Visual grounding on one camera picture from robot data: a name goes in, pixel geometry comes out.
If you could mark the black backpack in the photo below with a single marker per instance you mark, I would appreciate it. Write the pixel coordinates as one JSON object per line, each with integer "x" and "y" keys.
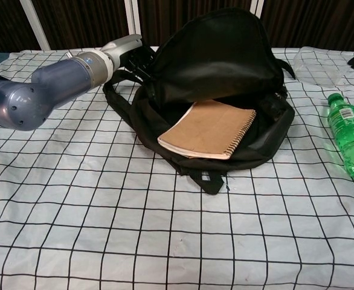
{"x": 219, "y": 54}

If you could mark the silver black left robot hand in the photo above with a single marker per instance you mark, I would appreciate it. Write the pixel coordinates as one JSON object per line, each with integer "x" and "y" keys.
{"x": 122, "y": 46}

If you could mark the white black checkered tablecloth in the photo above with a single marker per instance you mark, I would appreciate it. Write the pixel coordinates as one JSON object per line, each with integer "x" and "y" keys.
{"x": 104, "y": 211}

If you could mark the white frame post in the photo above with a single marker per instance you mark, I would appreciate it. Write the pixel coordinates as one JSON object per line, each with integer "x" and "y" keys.
{"x": 257, "y": 6}
{"x": 133, "y": 15}
{"x": 35, "y": 24}

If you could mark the dark brown curtain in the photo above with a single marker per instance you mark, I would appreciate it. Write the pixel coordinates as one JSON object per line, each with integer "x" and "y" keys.
{"x": 83, "y": 21}

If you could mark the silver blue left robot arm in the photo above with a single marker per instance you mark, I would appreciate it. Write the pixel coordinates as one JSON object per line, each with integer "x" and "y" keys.
{"x": 44, "y": 87}

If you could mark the green plastic bottle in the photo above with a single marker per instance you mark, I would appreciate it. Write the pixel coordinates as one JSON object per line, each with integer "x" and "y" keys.
{"x": 347, "y": 130}

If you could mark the clear plastic container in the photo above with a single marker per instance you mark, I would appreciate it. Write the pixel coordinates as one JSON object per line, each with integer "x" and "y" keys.
{"x": 319, "y": 68}

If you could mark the brown spiral notebook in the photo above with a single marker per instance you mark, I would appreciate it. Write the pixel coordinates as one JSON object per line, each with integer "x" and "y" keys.
{"x": 207, "y": 130}

